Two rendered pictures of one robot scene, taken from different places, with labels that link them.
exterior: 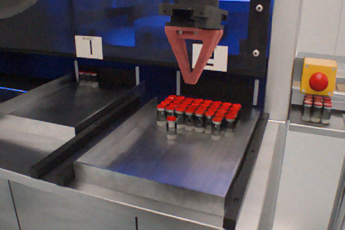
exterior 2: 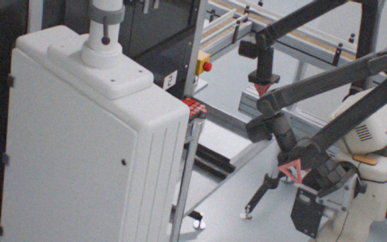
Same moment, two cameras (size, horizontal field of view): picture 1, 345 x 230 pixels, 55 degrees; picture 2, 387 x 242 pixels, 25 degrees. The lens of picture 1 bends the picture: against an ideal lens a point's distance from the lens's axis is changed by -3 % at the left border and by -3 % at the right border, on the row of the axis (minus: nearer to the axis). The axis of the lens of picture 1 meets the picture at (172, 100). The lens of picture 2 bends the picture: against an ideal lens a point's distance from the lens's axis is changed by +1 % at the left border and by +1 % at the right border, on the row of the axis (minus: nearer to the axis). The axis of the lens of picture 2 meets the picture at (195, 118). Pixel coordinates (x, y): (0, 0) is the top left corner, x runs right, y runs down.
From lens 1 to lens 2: 3.14 m
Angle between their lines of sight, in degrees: 75
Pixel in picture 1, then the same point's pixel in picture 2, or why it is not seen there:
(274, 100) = (188, 85)
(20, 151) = (195, 182)
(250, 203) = not seen: hidden behind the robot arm
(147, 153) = (211, 143)
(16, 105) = not seen: hidden behind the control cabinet
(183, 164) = (225, 136)
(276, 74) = (191, 72)
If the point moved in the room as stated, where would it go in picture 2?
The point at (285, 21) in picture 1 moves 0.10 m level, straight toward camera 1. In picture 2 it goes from (197, 44) to (219, 54)
